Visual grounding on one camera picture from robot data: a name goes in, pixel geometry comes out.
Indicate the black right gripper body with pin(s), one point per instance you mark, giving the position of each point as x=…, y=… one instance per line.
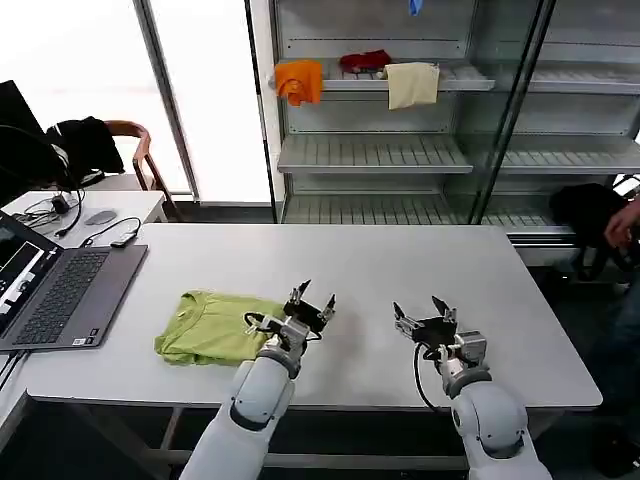
x=436, y=331

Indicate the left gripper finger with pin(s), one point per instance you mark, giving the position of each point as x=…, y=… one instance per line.
x=327, y=307
x=299, y=294

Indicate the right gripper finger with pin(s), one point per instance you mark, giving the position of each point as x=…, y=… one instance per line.
x=446, y=311
x=406, y=322

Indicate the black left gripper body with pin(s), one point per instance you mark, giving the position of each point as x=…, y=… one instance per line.
x=307, y=315

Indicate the green t-shirt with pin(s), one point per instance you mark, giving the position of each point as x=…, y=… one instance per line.
x=210, y=330

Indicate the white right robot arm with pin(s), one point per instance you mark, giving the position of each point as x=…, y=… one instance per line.
x=490, y=415

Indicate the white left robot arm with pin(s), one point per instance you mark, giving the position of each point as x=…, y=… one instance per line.
x=260, y=395

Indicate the person's hand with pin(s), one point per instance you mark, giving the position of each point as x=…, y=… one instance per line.
x=622, y=225

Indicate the grey metal shelf rack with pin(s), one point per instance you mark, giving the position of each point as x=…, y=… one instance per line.
x=380, y=155

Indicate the black bag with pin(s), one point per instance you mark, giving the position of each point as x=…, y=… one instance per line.
x=585, y=215

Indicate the person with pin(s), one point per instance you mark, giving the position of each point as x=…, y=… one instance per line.
x=622, y=350

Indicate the small white desk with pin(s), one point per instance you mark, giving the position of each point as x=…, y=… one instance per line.
x=135, y=205

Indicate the brown wooden chair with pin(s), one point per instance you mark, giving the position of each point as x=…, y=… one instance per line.
x=142, y=150

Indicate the grey computer mouse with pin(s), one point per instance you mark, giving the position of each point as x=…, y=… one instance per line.
x=100, y=218

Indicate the grey laptop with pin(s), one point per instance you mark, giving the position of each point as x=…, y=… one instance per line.
x=65, y=295

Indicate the black power charger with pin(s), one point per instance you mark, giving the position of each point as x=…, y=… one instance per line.
x=60, y=205

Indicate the black garment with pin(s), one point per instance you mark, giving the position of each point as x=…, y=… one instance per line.
x=85, y=145

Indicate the black monitor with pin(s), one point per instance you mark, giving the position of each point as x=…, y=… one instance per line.
x=15, y=115

